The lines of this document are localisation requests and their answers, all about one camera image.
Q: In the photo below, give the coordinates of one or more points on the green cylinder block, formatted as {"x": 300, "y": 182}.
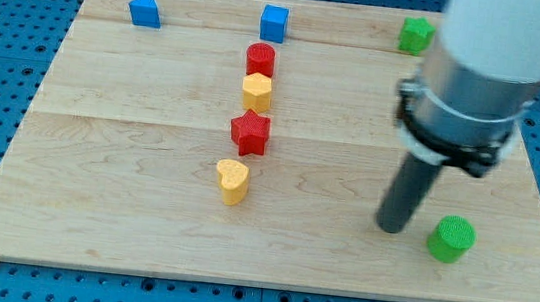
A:
{"x": 451, "y": 239}

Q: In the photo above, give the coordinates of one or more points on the red star block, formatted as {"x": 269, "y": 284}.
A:
{"x": 250, "y": 133}

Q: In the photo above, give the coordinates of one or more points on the yellow hexagon block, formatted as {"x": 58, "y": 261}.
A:
{"x": 257, "y": 92}

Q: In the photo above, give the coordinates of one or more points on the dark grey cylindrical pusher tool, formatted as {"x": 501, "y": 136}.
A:
{"x": 411, "y": 184}

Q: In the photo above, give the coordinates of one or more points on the blue cube block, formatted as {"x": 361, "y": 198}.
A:
{"x": 273, "y": 24}

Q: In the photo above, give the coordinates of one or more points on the red cylinder block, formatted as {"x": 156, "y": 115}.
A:
{"x": 260, "y": 59}

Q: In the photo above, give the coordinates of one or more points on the light wooden board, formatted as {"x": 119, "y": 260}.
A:
{"x": 113, "y": 167}

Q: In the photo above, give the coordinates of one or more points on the green star block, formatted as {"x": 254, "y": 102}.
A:
{"x": 416, "y": 35}

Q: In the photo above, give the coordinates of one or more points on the yellow heart block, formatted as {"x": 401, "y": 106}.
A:
{"x": 233, "y": 179}

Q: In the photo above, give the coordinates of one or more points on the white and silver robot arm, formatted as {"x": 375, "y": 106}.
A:
{"x": 463, "y": 105}

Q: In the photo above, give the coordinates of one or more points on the blue triangle block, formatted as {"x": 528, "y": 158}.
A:
{"x": 145, "y": 13}

